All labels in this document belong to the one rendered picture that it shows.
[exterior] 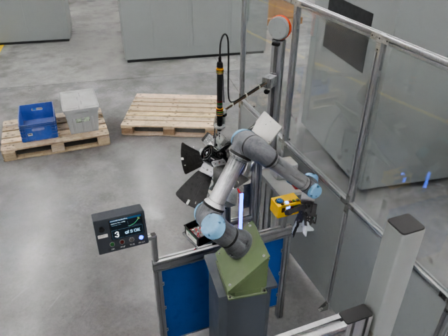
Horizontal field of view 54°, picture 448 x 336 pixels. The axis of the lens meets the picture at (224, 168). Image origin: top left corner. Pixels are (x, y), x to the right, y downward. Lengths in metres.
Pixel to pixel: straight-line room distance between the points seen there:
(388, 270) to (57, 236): 3.70
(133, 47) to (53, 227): 4.51
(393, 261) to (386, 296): 0.08
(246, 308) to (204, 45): 6.49
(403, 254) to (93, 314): 2.97
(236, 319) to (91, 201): 2.60
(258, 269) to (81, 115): 3.80
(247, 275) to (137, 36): 6.45
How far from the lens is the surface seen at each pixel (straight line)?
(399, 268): 0.84
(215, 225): 2.08
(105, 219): 2.32
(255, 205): 3.27
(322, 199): 3.18
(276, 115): 3.29
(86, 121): 5.55
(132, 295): 3.63
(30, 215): 4.65
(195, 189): 2.88
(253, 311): 2.41
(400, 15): 4.09
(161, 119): 5.76
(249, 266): 2.14
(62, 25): 9.69
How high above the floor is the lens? 2.67
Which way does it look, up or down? 32 degrees down
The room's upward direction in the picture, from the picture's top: 1 degrees clockwise
